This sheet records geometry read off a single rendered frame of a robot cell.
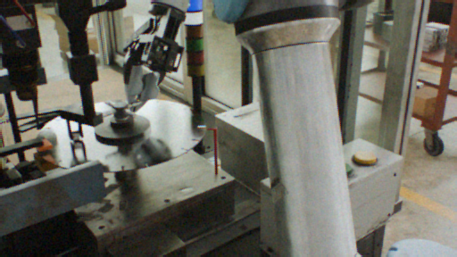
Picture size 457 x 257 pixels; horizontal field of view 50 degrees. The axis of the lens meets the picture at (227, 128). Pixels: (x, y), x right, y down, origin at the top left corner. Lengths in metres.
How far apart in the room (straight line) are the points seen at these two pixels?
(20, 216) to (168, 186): 0.32
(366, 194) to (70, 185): 0.54
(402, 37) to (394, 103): 0.13
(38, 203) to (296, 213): 0.40
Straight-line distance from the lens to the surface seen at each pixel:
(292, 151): 0.52
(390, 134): 1.06
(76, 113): 0.93
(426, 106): 2.98
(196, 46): 1.19
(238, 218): 1.04
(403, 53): 1.00
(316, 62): 0.52
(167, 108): 1.08
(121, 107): 0.97
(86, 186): 0.79
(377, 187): 1.00
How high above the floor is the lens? 1.37
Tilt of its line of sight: 25 degrees down
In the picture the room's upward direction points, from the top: 1 degrees counter-clockwise
